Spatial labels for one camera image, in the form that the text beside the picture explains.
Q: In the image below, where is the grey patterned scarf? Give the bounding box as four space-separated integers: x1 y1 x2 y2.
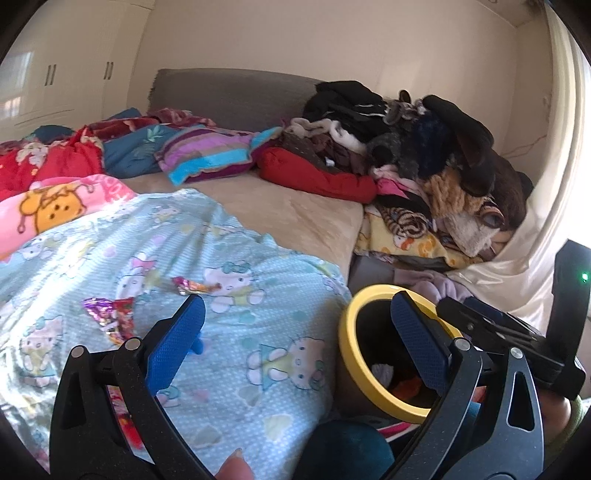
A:
385 90 430 125

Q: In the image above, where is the person's teal trouser leg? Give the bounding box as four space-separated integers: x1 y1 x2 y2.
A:
295 418 395 480

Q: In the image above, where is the shiny purple candy wrapper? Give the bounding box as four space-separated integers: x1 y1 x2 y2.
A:
172 276 222 296

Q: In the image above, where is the dark brown garment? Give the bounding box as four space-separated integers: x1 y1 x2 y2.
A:
281 131 370 176

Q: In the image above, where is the black jacket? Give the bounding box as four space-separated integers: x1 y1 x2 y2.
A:
302 80 389 127

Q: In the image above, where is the striped purple pillow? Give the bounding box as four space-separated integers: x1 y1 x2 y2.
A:
154 124 284 185

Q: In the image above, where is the lilac fleece cloth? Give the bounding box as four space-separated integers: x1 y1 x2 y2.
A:
409 270 467 305

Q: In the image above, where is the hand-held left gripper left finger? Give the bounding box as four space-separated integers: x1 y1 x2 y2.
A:
50 294 218 480

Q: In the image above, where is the shiny red candy wrapper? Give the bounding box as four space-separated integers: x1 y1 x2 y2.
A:
82 296 136 347

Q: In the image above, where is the person's right hand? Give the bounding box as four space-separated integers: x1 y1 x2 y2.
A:
540 388 578 446

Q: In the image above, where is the grey bed headboard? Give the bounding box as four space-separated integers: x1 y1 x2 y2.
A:
148 68 328 134

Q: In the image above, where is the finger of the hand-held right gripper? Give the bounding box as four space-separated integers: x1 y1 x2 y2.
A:
436 298 555 358
464 296 548 340

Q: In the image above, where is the pink bear-print blanket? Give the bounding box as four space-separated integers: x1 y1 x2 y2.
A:
0 173 139 261

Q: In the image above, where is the red cushion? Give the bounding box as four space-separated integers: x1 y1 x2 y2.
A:
254 147 377 204

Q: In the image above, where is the red floral quilt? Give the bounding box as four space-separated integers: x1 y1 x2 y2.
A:
0 127 105 201

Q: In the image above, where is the cream curtain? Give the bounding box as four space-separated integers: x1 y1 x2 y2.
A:
443 0 591 333

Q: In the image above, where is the grey cloth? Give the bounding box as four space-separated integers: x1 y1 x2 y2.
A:
348 254 416 296

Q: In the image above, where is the person's left hand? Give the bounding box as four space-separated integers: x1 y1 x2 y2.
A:
216 447 256 480

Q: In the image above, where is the beige bed sheet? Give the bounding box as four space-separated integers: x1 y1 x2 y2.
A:
122 171 365 278

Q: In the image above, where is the navy fuzzy garment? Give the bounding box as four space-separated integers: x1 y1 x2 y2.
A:
411 115 455 162

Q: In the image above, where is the tiger-striped cloth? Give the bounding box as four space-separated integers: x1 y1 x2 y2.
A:
383 205 435 236

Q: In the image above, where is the brown plush coat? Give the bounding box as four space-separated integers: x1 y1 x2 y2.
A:
485 148 534 232

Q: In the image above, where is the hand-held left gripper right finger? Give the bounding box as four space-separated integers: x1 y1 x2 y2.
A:
383 292 546 480

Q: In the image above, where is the light blue cat-print blanket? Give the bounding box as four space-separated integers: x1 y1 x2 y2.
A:
0 188 354 480

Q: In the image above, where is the off-white fuzzy lining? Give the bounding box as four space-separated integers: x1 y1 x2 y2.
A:
445 208 513 257

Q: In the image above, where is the yellow cartoon blanket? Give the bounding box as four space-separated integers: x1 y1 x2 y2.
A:
355 215 481 273

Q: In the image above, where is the thin wall cable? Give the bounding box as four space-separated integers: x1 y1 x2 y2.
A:
501 134 552 160

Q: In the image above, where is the dark red floral blanket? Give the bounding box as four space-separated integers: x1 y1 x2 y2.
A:
88 107 218 141

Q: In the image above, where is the black plush garment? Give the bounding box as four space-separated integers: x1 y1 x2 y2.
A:
422 95 497 195

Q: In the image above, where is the tan fuzzy garment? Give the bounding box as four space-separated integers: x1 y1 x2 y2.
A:
422 171 490 217

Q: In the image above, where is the grey speckled garment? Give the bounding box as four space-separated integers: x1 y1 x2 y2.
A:
367 134 416 167

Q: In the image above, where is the pink garment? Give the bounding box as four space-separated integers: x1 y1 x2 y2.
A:
374 178 416 199

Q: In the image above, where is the cream fleece garment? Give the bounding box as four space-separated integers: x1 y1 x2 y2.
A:
288 117 370 153

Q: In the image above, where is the cream wardrobe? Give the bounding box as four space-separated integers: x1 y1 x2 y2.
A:
0 0 155 130

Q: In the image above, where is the yellow-rimmed trash bin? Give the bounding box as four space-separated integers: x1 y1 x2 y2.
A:
335 285 467 423

